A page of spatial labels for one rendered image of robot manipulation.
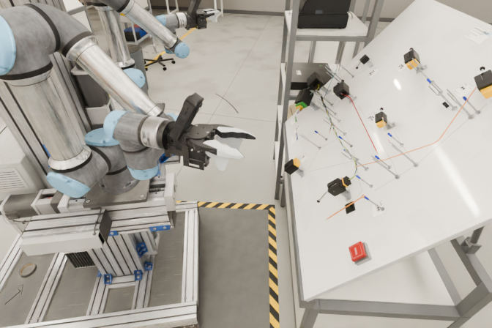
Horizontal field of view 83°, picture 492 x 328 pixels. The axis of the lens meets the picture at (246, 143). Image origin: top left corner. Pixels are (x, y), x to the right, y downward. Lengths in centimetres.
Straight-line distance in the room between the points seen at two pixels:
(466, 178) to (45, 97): 115
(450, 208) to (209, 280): 163
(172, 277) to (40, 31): 157
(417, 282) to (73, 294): 185
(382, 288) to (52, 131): 129
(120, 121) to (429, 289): 130
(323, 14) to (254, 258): 172
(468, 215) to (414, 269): 58
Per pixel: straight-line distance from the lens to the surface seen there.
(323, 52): 414
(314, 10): 183
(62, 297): 219
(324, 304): 128
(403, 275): 145
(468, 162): 103
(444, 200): 100
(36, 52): 82
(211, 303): 212
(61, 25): 87
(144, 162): 76
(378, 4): 183
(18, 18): 83
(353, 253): 104
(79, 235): 122
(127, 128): 70
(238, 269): 220
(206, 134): 62
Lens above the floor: 195
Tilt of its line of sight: 38 degrees down
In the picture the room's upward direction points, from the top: straight up
